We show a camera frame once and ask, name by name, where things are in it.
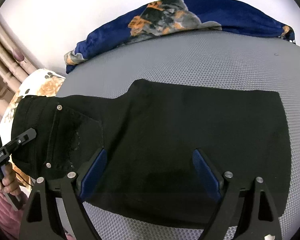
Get floral white orange pillow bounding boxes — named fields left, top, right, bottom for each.
left=0, top=68, right=66, bottom=188

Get black denim pants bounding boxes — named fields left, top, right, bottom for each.
left=11, top=80, right=291, bottom=228

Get beige curtain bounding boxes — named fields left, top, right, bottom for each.
left=0, top=23, right=37, bottom=116

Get black thin cable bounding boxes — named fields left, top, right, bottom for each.
left=12, top=168, right=35, bottom=188

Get pink left sleeve forearm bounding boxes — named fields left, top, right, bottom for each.
left=0, top=191, right=24, bottom=239

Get blue floral blanket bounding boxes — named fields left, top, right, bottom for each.
left=64, top=0, right=295, bottom=73

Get person's left hand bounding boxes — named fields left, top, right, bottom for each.
left=0, top=162, right=21, bottom=196

